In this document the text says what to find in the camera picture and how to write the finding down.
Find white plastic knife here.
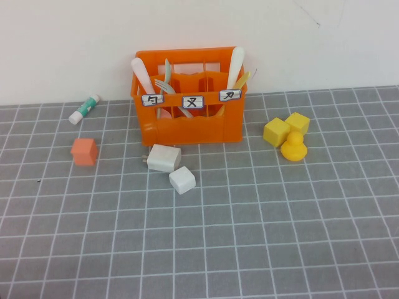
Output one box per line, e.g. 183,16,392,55
224,45,246,92

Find white charger plug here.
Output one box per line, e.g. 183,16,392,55
142,143,182,173

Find yellow rubber duck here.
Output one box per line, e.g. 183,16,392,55
280,131,309,162

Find orange cube block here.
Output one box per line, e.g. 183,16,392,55
70,138,99,167

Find mint green plastic cutlery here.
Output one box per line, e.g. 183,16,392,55
157,58,172,118

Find yellow cube block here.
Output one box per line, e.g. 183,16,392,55
263,117,292,148
285,112,311,136

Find grey plastic fork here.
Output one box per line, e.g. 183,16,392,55
154,78,195,119

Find yellow plastic knife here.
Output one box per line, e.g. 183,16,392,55
218,71,252,116

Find orange plastic cutlery holder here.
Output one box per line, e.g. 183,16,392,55
130,46,249,146

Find white cube block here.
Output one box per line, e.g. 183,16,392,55
168,166,197,196

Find green and white glue stick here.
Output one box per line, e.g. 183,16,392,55
68,94,100,125

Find paper label with handwritten character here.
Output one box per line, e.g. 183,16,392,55
219,89,243,102
181,95,205,109
142,94,165,107

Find pink plastic spoon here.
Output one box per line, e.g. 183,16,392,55
130,57,172,120

